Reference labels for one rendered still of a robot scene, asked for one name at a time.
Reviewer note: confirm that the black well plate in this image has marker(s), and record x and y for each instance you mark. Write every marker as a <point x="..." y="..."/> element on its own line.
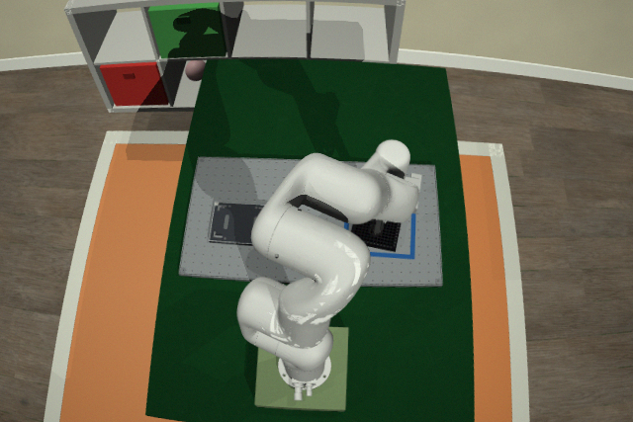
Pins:
<point x="384" y="242"/>

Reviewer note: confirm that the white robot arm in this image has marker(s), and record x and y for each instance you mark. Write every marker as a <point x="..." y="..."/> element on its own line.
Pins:
<point x="337" y="259"/>

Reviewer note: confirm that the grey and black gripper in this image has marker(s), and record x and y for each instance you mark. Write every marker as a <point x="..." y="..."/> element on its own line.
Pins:
<point x="378" y="227"/>

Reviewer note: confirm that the blue rectangular tape outline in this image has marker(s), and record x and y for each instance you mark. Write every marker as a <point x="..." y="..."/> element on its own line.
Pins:
<point x="391" y="255"/>

